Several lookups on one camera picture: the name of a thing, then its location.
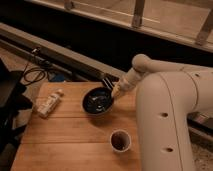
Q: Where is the black cable coil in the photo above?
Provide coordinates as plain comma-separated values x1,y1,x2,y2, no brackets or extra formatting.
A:
21,62,51,85

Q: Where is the white small bottle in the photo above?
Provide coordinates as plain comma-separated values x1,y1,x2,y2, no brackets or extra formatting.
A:
37,89,64,118

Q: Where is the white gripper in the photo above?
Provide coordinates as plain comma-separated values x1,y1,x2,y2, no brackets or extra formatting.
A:
111,68,144,98

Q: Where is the blue small object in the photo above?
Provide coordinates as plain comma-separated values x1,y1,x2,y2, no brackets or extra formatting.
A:
50,74,65,82

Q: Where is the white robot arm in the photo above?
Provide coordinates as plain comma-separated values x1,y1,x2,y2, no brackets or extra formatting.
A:
112,54,213,171

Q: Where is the metal floor rail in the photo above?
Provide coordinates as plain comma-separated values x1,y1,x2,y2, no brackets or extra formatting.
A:
0,22,213,134

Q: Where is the dark ceramic bowl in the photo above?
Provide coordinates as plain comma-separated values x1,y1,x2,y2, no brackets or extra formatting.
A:
82,87,114,116

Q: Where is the white cup with dark liquid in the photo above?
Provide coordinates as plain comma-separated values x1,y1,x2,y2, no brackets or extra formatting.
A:
109,129,131,153

